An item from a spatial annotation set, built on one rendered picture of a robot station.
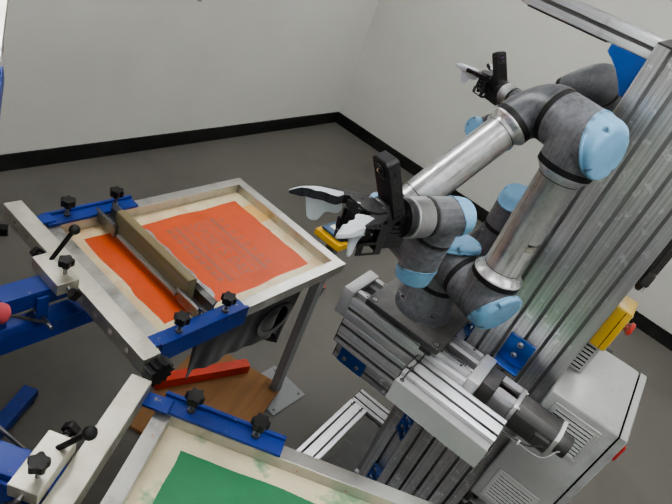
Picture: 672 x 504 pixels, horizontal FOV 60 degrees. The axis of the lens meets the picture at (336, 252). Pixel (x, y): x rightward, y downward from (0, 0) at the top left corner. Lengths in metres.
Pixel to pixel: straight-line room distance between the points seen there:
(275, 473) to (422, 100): 4.30
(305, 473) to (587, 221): 0.88
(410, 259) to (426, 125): 4.26
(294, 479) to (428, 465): 0.66
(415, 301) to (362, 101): 4.35
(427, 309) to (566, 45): 3.59
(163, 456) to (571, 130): 1.08
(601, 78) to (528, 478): 1.11
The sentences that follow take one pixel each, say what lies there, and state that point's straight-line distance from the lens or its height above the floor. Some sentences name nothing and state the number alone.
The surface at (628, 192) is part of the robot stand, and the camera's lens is 1.44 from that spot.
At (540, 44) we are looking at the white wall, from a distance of 4.89.
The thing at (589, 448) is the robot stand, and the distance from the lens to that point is 1.67.
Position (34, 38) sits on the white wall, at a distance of 3.69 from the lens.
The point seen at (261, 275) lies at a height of 0.95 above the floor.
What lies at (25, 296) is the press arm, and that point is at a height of 1.04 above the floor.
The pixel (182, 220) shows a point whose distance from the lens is 2.06.
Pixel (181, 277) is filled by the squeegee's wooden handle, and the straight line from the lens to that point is 1.67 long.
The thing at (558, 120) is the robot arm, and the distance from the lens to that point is 1.20.
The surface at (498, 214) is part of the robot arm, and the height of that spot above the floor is 1.40.
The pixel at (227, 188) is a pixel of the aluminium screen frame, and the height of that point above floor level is 0.98.
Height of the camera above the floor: 2.12
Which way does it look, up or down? 33 degrees down
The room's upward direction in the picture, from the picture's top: 23 degrees clockwise
